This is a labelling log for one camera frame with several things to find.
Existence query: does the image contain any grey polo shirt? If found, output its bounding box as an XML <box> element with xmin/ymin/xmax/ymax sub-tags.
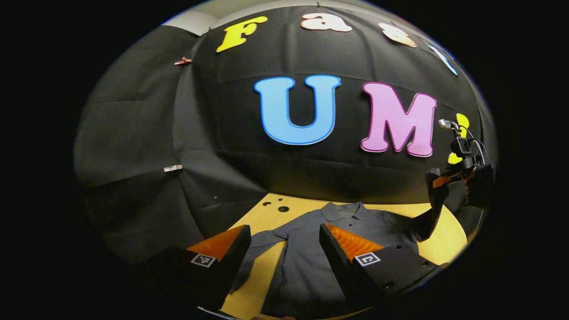
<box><xmin>229</xmin><ymin>178</ymin><xmax>447</xmax><ymax>318</ymax></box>

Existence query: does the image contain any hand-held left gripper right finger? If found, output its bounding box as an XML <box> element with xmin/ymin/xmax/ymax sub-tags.
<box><xmin>319</xmin><ymin>223</ymin><xmax>449</xmax><ymax>308</ymax></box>

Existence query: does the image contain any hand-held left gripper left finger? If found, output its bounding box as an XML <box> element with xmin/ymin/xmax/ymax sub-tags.
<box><xmin>156</xmin><ymin>224</ymin><xmax>252</xmax><ymax>312</ymax></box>

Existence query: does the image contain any black backdrop cloth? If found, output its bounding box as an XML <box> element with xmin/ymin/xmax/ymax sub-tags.
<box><xmin>73</xmin><ymin>4</ymin><xmax>496</xmax><ymax>267</ymax></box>

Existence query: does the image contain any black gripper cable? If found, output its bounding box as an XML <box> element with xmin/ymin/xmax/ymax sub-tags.
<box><xmin>472</xmin><ymin>138</ymin><xmax>490</xmax><ymax>166</ymax></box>

